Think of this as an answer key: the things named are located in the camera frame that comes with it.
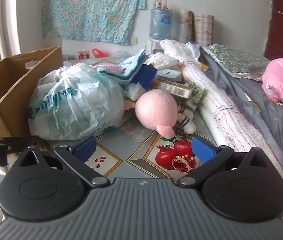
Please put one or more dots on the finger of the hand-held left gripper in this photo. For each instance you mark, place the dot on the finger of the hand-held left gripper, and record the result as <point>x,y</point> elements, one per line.
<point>11,143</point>

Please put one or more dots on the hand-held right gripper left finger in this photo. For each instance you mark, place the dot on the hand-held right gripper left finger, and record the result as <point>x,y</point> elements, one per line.
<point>85,148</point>

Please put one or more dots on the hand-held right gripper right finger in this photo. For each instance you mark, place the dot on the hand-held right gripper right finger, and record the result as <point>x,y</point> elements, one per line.
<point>202,151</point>

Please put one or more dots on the brown cardboard box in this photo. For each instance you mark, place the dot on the brown cardboard box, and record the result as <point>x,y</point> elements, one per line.
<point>9,87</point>

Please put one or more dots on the pink plush toy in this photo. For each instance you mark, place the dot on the pink plush toy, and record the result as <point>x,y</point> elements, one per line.
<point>156,110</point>

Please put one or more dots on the pink knitted cloth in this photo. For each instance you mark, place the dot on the pink knitted cloth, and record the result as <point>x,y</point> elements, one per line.
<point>107,67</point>

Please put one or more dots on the blue tissue box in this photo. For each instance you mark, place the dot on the blue tissue box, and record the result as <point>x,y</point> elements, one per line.
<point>146,77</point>

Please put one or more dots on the white rolled quilt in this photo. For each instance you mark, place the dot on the white rolled quilt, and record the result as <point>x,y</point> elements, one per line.
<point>221,110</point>

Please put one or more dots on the translucent white plastic bag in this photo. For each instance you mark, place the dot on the translucent white plastic bag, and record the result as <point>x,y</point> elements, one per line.
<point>74,102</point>

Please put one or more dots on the fruit print mat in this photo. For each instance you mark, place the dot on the fruit print mat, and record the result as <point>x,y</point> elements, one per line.
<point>134,152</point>

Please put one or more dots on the green crumpled cloth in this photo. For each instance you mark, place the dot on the green crumpled cloth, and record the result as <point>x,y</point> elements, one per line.
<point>196,96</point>

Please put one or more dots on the gold snack box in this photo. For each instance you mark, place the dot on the gold snack box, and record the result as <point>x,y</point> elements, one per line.
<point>175,88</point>

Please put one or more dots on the grey blanket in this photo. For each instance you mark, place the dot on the grey blanket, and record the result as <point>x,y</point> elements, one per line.
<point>264,110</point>

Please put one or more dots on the light blue folded towel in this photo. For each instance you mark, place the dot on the light blue folded towel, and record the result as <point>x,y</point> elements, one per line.
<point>129,66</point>

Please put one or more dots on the red box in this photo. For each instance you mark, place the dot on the red box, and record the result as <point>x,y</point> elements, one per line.
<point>83,55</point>

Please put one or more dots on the red plastic bag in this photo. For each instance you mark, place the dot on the red plastic bag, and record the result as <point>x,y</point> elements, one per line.
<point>99,53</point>

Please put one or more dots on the green floral pillow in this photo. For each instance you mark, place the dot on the green floral pillow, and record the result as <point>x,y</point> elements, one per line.
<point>239,61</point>

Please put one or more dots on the clear plastic bag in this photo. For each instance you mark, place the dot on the clear plastic bag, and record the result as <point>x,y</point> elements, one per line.
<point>119,54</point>

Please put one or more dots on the checkered rolled mat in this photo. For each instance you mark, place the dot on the checkered rolled mat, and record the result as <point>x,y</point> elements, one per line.
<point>204,30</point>

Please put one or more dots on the floral rolled mat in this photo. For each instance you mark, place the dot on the floral rolled mat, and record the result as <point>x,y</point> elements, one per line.
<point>186,26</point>

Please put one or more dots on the blue water jug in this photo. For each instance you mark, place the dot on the blue water jug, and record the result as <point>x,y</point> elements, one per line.
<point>160,25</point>

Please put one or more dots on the bottles on water jug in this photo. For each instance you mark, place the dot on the bottles on water jug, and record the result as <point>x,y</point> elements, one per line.
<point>160,2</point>

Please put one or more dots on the wall socket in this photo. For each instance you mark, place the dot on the wall socket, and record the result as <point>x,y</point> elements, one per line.
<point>134,40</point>

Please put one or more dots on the teal floral wall cloth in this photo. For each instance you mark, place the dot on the teal floral wall cloth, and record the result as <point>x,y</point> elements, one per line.
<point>94,10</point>

